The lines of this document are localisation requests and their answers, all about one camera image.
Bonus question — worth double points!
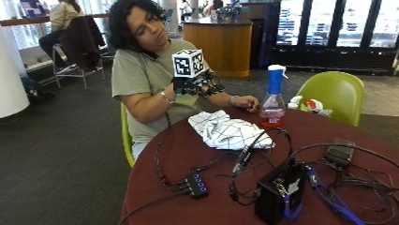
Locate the dark jacket on chair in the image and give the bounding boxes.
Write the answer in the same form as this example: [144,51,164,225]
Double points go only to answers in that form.
[58,15,108,71]

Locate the clear bottle with blue cap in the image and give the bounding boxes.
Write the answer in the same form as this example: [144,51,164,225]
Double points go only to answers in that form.
[258,64,290,128]

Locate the blue cable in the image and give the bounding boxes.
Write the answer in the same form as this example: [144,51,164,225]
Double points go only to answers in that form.
[306,167,369,225]

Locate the green chair under person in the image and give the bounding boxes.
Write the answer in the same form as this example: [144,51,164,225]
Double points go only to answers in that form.
[120,102,137,169]

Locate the metal frame chair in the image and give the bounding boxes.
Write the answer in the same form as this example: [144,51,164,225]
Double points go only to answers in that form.
[51,15,116,92]

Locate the white marker cube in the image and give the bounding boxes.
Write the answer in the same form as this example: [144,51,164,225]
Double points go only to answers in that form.
[171,49,208,79]

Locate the green plastic chair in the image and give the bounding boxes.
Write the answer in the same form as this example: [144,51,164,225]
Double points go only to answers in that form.
[296,70,366,128]

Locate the person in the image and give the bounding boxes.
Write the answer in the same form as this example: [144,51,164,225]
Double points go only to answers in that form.
[108,0,262,162]
[38,0,87,68]

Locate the round wooden counter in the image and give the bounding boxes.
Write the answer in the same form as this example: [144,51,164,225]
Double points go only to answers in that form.
[181,18,254,79]

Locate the silver wrist bracelet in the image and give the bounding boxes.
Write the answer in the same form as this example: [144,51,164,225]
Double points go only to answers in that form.
[160,90,177,105]

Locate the black box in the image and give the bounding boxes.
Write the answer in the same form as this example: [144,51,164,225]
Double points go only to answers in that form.
[253,162,310,225]

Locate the white and red plush toy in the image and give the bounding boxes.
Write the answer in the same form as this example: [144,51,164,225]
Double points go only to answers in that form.
[288,95,334,117]

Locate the white checked cloth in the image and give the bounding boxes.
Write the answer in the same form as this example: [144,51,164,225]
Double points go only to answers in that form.
[188,109,276,151]

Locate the blue lanyard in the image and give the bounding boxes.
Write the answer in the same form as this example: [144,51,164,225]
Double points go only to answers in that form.
[282,186,306,221]

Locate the white column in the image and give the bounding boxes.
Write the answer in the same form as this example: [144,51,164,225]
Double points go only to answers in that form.
[0,24,31,120]

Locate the black cable to hub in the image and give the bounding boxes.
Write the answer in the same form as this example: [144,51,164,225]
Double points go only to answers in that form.
[116,187,192,225]

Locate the black bag on floor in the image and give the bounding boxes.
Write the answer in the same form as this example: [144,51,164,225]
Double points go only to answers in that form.
[19,75,56,102]

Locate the bundle of black cables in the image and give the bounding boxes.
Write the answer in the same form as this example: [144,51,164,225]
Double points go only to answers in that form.
[289,142,399,225]

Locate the wooden bar ledge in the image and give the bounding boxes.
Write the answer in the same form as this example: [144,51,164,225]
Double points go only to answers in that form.
[0,12,112,28]

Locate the looped black cable with plug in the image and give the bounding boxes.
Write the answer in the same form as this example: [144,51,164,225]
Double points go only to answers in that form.
[228,127,294,206]

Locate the thin black cable from glove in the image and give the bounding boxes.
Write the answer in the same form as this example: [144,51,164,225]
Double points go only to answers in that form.
[153,112,197,189]

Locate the small black flat device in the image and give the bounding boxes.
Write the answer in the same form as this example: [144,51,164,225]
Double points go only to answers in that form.
[325,138,357,167]

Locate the glass items on counter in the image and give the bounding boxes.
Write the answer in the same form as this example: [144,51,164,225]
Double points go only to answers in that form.
[214,4,244,24]

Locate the black hub with blue lights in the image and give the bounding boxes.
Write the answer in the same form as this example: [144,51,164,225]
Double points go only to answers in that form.
[179,168,210,200]

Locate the black glass door fridges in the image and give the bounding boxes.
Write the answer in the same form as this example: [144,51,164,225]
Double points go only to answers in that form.
[258,0,399,76]

